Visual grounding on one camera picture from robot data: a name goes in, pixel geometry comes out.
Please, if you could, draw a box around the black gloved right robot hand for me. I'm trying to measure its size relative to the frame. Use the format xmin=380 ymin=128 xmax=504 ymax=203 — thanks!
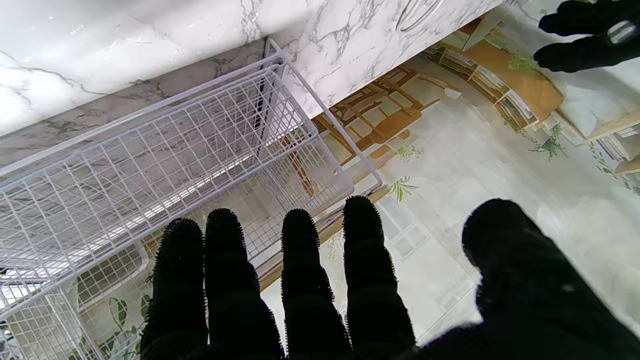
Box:
xmin=140 ymin=196 xmax=640 ymax=360

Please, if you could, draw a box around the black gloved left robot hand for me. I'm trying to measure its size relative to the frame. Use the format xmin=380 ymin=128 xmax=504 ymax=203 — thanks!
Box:
xmin=533 ymin=0 xmax=640 ymax=74

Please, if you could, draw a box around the printed room scene backdrop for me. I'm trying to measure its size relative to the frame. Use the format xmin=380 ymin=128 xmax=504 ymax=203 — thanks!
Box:
xmin=260 ymin=0 xmax=640 ymax=360

